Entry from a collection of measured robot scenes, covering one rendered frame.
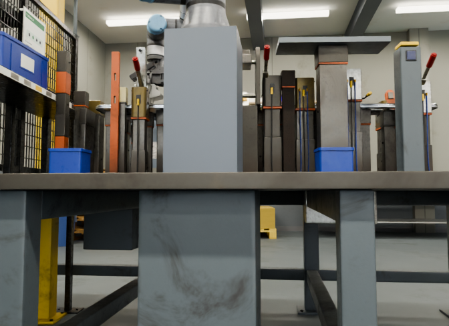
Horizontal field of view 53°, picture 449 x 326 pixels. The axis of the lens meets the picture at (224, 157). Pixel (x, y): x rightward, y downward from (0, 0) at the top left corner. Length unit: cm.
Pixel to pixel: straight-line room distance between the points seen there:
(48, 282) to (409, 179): 192
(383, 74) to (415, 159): 654
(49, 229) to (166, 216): 140
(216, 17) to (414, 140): 77
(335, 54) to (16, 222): 110
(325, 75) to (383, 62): 660
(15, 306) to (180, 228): 45
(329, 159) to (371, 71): 671
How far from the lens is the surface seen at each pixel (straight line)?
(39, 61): 181
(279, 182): 103
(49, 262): 251
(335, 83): 157
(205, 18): 131
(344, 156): 142
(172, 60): 126
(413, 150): 161
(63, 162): 148
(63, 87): 185
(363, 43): 161
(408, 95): 163
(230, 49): 124
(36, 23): 231
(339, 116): 155
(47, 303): 255
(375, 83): 805
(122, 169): 178
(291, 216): 767
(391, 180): 106
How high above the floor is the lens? 65
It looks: 4 degrees up
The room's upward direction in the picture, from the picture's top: straight up
